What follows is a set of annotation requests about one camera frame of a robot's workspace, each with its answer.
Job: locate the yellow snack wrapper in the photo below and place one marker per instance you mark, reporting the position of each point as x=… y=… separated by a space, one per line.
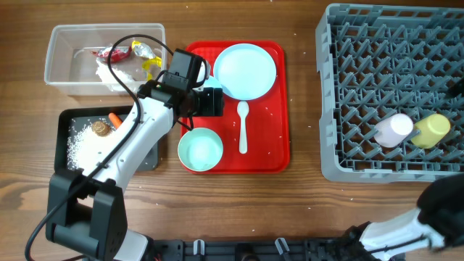
x=148 y=56

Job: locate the orange carrot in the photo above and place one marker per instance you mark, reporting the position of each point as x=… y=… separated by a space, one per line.
x=115 y=120

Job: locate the brown food lump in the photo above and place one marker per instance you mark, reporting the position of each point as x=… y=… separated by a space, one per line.
x=101 y=129

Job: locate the white plastic spoon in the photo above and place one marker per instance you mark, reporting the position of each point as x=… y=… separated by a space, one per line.
x=243 y=111

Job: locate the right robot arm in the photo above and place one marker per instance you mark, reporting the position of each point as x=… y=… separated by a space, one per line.
x=436 y=223

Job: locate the light blue bowl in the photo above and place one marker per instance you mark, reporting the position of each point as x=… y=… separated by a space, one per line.
x=212 y=82

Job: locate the white rice pile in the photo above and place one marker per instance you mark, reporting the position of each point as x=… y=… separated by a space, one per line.
x=83 y=145

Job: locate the red snack wrapper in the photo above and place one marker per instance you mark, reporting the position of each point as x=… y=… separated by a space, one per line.
x=117 y=55

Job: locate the large light blue plate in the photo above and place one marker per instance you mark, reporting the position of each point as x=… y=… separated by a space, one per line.
x=245 y=71

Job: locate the pink plastic cup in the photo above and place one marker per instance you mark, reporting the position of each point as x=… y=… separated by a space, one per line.
x=393 y=130

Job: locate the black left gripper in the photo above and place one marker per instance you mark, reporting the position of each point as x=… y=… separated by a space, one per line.
x=214 y=103

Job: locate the grey dishwasher rack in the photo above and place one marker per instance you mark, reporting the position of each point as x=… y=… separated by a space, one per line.
x=376 y=61

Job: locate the clear plastic waste bin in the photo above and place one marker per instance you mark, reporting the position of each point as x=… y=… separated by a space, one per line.
x=73 y=69

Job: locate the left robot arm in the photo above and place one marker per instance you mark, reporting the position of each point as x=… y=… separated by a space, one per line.
x=86 y=209

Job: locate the white tissue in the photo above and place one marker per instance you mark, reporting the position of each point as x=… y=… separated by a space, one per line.
x=112 y=76

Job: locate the yellow plastic cup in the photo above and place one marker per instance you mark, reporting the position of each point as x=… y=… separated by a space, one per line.
x=432 y=130

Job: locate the green bowl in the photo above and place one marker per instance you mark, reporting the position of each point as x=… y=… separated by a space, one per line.
x=200 y=149

